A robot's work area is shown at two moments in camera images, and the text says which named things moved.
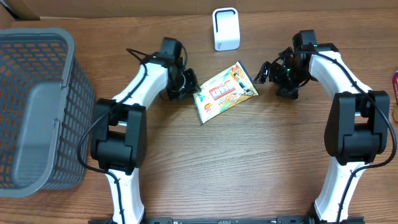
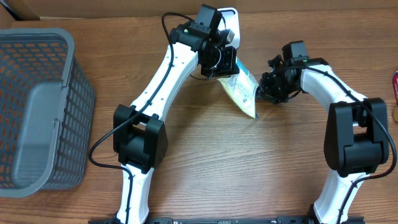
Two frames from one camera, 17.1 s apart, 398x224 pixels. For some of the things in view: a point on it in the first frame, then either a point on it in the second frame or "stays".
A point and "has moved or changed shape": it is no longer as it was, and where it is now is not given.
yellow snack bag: [231, 88] has moved or changed shape
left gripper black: [193, 87] to [230, 66]
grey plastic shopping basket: [47, 102] stays
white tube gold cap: [395, 113] stays
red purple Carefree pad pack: [395, 78] stays
